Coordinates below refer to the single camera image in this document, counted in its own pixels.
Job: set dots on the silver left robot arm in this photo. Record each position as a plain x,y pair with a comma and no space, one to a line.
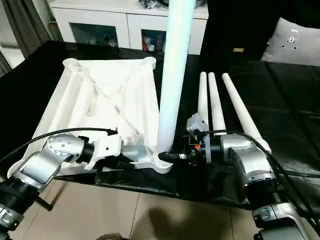
45,162

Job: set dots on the white plastic table leg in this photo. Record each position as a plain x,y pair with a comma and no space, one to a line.
175,75
245,112
203,95
216,105

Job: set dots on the grey helmet on cabinet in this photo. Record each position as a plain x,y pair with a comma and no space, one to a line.
198,2

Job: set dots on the dark robot lower body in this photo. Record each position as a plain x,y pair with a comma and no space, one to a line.
110,236

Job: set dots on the dark clutter on cabinet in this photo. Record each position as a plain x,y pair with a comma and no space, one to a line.
152,3

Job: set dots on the grey curtain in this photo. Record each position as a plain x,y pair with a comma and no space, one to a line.
25,25

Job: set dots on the black cabinet with yellow label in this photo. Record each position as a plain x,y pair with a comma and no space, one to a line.
237,30

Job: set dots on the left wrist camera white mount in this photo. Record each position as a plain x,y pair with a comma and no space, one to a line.
107,147

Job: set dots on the white plastic table top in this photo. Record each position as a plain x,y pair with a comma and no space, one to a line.
82,100

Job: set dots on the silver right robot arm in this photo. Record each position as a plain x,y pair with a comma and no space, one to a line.
255,160

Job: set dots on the black table frame leg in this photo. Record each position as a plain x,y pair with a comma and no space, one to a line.
46,203

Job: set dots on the white glass-door cabinet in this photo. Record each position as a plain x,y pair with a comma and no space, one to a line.
100,22

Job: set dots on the black work mat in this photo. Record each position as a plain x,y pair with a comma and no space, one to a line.
287,100

